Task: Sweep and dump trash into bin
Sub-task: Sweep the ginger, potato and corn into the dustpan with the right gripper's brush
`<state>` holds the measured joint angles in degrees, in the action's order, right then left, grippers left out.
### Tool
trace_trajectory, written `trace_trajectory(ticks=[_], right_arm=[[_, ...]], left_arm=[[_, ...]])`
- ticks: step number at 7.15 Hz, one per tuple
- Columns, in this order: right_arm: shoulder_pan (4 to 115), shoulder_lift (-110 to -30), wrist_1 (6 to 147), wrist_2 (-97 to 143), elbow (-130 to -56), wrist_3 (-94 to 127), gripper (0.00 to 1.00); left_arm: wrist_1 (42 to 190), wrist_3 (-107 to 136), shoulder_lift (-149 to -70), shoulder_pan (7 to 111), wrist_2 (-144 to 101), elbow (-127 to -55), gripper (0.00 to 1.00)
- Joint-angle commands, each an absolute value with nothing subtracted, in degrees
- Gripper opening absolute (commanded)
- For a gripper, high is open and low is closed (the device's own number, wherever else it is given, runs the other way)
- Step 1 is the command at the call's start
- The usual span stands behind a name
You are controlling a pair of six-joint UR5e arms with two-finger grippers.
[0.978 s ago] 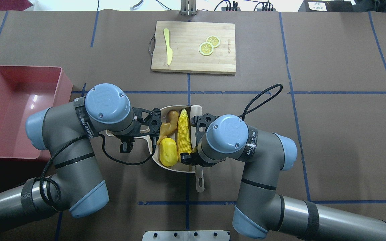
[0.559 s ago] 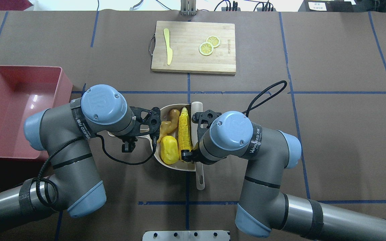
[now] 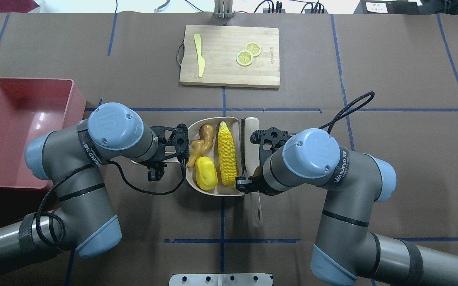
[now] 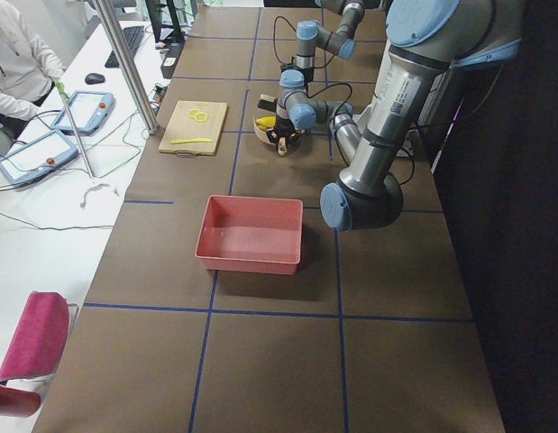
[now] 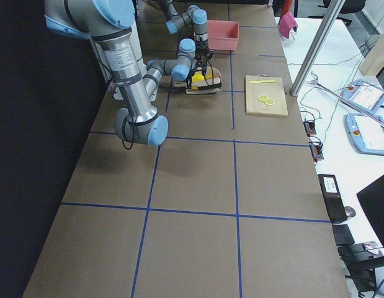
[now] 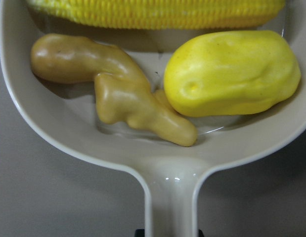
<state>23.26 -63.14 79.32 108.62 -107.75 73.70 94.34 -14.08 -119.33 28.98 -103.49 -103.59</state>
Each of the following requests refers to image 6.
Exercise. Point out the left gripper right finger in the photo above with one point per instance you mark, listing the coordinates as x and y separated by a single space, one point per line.
200 233

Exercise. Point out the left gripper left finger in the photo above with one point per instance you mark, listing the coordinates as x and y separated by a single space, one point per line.
139 233

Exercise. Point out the tan toy ginger root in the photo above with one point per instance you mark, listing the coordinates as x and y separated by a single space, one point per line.
122 91

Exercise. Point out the yellow toy potato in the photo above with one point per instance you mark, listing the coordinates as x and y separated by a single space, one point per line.
231 73

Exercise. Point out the yellow toy corn cob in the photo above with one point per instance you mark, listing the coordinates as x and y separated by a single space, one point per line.
162 14

